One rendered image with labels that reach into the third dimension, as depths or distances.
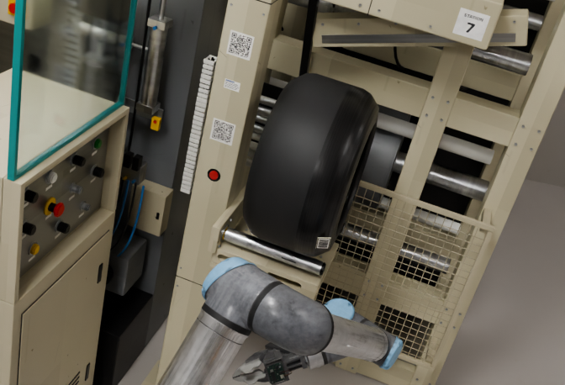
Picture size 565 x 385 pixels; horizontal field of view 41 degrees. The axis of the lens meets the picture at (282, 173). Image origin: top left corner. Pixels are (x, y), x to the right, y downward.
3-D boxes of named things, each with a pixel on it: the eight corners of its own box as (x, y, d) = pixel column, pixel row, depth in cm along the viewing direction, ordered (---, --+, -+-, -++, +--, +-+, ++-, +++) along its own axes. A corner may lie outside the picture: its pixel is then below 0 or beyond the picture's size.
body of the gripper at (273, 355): (261, 363, 207) (303, 349, 209) (258, 352, 216) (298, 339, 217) (270, 387, 208) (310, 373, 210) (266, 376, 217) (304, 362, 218)
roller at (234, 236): (224, 235, 246) (219, 241, 242) (227, 224, 244) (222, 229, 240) (324, 272, 240) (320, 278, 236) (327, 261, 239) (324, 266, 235)
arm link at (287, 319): (319, 309, 143) (412, 339, 202) (270, 278, 149) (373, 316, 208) (289, 362, 142) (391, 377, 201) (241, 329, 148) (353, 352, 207)
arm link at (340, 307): (367, 309, 201) (369, 333, 211) (333, 288, 207) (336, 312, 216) (347, 334, 197) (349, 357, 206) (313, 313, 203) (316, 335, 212)
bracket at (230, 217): (207, 250, 241) (212, 226, 236) (247, 197, 275) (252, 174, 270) (216, 254, 240) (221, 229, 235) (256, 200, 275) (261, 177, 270)
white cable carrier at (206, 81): (179, 191, 249) (203, 58, 227) (186, 184, 254) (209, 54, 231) (192, 195, 249) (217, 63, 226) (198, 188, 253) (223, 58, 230)
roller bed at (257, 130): (229, 162, 284) (244, 92, 270) (242, 148, 297) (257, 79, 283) (277, 180, 281) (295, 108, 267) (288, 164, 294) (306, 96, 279)
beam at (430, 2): (297, -6, 235) (308, -54, 228) (317, -21, 257) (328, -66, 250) (486, 52, 225) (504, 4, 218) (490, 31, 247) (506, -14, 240)
